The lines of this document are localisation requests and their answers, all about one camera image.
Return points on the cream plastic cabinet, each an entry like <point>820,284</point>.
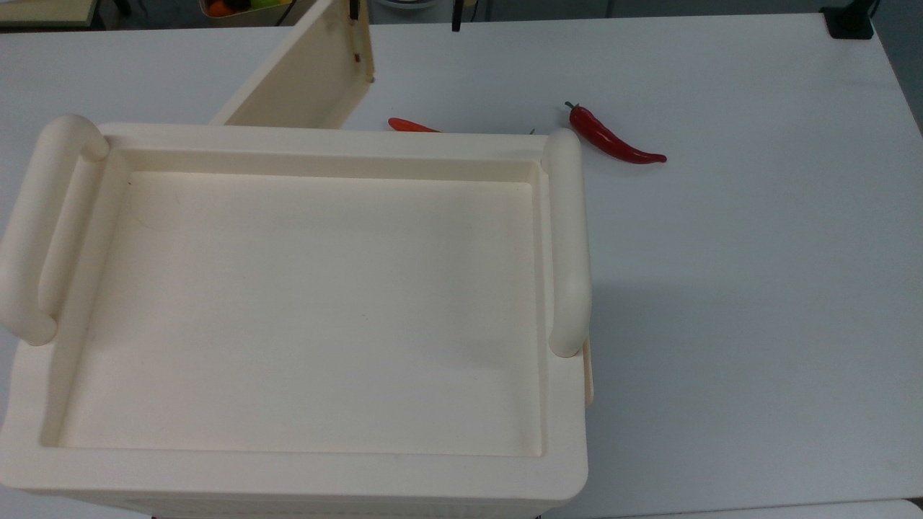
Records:
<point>324,310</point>

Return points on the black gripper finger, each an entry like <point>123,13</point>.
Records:
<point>456,14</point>
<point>354,9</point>

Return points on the black table clamp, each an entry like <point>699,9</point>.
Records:
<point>849,21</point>

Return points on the box of toy fruit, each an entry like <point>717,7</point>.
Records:
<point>245,9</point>

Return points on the wooden board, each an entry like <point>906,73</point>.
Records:
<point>47,11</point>

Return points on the red chili pepper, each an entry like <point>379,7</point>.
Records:
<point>609,137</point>

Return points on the orange-red chili pepper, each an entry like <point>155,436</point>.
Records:
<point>411,126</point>

